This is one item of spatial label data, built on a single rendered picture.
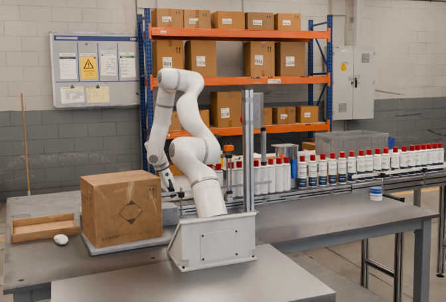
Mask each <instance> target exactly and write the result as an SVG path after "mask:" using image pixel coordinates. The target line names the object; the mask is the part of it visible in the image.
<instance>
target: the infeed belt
mask: <svg viewBox="0 0 446 302"><path fill-rule="evenodd" d="M345 185H350V184H348V183H346V184H345ZM339 186H344V185H340V184H338V183H336V185H335V186H330V185H329V184H327V186H326V187H319V186H318V185H317V187H316V188H313V189H323V188H329V187H339ZM313 189H312V188H309V186H307V189H298V187H297V188H292V189H291V191H287V192H285V191H283V192H275V193H268V194H261V195H259V196H267V195H273V194H282V193H288V192H298V191H304V190H313ZM254 197H257V196H254ZM241 198H243V197H236V198H233V200H236V199H241ZM173 204H175V205H177V206H181V203H180V202H174V203H173ZM194 204H195V203H194V200H190V201H184V202H183V206H188V205H194Z"/></svg>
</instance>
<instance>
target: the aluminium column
mask: <svg viewBox="0 0 446 302"><path fill-rule="evenodd" d="M242 97H243V98H252V97H253V89H242ZM242 119H243V120H253V102H248V103H245V102H242ZM242 148H243V200H244V211H245V212H253V211H254V125H242Z"/></svg>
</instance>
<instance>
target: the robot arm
mask: <svg viewBox="0 0 446 302"><path fill-rule="evenodd" d="M157 83H158V85H159V89H158V94H157V101H156V105H155V113H154V118H153V125H152V128H151V133H150V137H149V140H148V141H147V142H145V148H146V150H147V160H148V162H149V163H150V164H152V165H153V167H154V169H155V170H156V172H159V176H160V178H161V180H162V183H163V184H164V185H165V186H166V187H167V189H168V190H169V192H173V191H175V190H174V187H173V184H174V185H175V184H176V182H175V180H174V178H173V176H172V174H171V172H170V170H169V162H168V159H167V156H166V155H165V152H164V146H165V141H166V138H167V133H168V130H169V126H170V122H171V116H172V112H173V105H174V100H175V94H176V91H177V90H181V91H184V92H185V94H184V95H183V96H181V97H180V98H179V100H178V102H177V114H178V117H179V121H180V123H181V125H182V127H183V128H184V129H185V130H186V131H187V132H188V133H189V134H191V135H192V136H193V137H178V138H176V139H174V140H173V141H172V142H171V144H170V145H169V156H170V158H171V161H172V162H173V164H174V165H175V166H176V167H177V168H178V169H179V170H180V171H181V172H182V173H184V174H185V175H186V176H187V177H188V179H189V181H190V186H191V189H192V194H193V198H194V203H195V206H196V211H197V214H198V218H207V217H211V216H216V215H219V214H227V210H226V205H225V203H224V198H223V196H222V191H221V188H220V183H219V181H218V177H217V174H216V172H215V171H214V170H213V169H211V168H210V167H208V166H207V165H211V164H213V163H215V162H217V161H218V160H219V158H220V155H221V149H220V145H219V143H218V141H217V139H216V138H215V136H214V135H213V134H212V132H211V131H210V130H209V129H208V128H207V127H206V126H205V124H204V123H203V121H202V119H201V117H200V113H199V110H198V104H197V97H198V95H199V94H200V93H201V91H202V89H203V87H204V80H203V77H202V76H201V75H200V74H199V73H198V72H193V71H189V70H180V69H175V68H163V69H161V70H160V71H159V72H158V75H157Z"/></svg>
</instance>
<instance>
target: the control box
mask: <svg viewBox="0 0 446 302"><path fill-rule="evenodd" d="M252 102H253V125H254V129H261V128H262V127H263V93H253V98H252Z"/></svg>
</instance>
